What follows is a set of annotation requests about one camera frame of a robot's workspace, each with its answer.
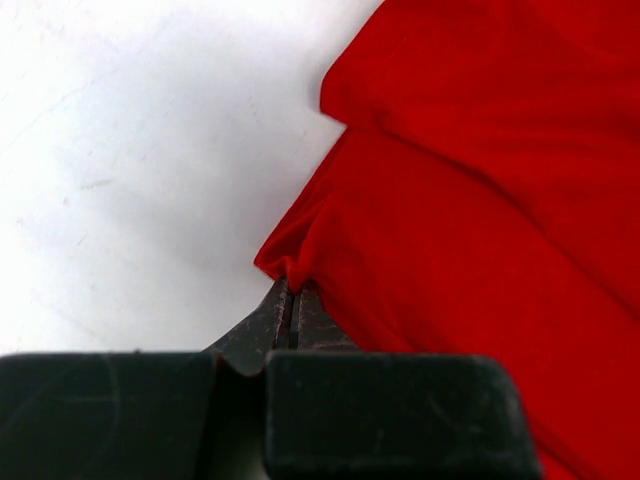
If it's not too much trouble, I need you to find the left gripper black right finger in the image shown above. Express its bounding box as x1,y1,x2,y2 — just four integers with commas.
263,286,543,479

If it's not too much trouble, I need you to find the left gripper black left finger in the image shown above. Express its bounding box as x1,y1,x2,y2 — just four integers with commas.
1,280,293,479

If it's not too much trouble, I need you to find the red t shirt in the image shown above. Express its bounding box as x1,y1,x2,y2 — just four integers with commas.
255,1,639,479

